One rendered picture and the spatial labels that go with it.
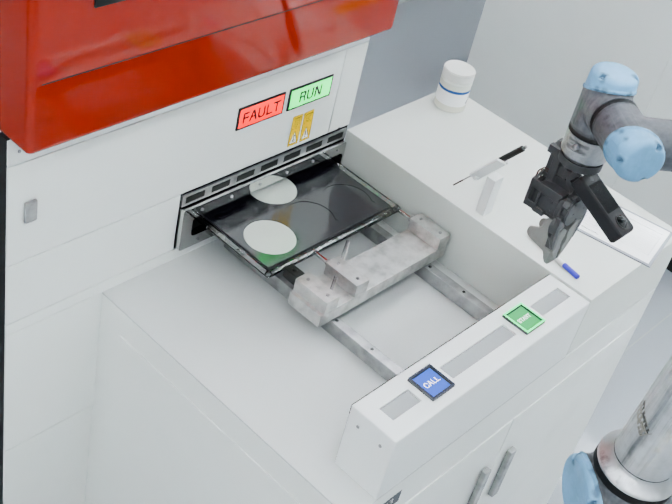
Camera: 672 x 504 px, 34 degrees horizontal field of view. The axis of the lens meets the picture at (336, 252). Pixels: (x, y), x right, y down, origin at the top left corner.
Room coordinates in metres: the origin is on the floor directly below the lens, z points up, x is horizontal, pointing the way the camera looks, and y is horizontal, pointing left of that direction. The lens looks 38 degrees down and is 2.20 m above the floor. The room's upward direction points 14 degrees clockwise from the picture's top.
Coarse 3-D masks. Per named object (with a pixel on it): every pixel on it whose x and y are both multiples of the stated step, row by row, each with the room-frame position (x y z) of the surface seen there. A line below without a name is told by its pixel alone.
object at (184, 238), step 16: (336, 144) 1.92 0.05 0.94; (304, 160) 1.84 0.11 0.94; (320, 160) 1.88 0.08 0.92; (256, 176) 1.75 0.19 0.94; (272, 176) 1.77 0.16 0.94; (224, 192) 1.67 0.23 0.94; (240, 192) 1.70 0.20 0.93; (192, 208) 1.60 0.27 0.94; (208, 208) 1.63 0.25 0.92; (176, 240) 1.59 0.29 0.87; (192, 240) 1.61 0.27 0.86
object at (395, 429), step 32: (544, 288) 1.60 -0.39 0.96; (480, 320) 1.47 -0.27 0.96; (576, 320) 1.57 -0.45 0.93; (448, 352) 1.37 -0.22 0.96; (480, 352) 1.40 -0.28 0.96; (512, 352) 1.41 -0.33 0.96; (544, 352) 1.50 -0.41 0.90; (384, 384) 1.26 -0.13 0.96; (480, 384) 1.32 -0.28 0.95; (512, 384) 1.43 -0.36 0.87; (352, 416) 1.20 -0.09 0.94; (384, 416) 1.19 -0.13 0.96; (416, 416) 1.21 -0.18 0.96; (448, 416) 1.26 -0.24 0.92; (480, 416) 1.37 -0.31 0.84; (352, 448) 1.19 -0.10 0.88; (384, 448) 1.16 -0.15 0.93; (416, 448) 1.21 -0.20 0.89; (384, 480) 1.15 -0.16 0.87
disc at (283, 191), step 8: (272, 184) 1.79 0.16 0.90; (280, 184) 1.80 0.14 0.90; (288, 184) 1.80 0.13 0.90; (256, 192) 1.75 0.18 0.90; (264, 192) 1.76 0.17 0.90; (272, 192) 1.77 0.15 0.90; (280, 192) 1.77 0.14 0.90; (288, 192) 1.78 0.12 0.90; (296, 192) 1.79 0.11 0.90; (264, 200) 1.73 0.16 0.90; (272, 200) 1.74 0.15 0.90; (280, 200) 1.75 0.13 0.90; (288, 200) 1.75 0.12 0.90
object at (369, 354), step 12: (264, 276) 1.60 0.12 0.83; (276, 276) 1.58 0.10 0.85; (276, 288) 1.58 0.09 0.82; (288, 288) 1.56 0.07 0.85; (324, 324) 1.50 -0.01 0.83; (336, 324) 1.49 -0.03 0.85; (336, 336) 1.49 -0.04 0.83; (348, 336) 1.47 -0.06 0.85; (360, 336) 1.48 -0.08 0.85; (348, 348) 1.47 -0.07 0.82; (360, 348) 1.45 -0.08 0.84; (372, 348) 1.45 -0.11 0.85; (372, 360) 1.44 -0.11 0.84; (384, 360) 1.43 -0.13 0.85; (384, 372) 1.42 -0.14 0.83; (396, 372) 1.41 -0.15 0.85
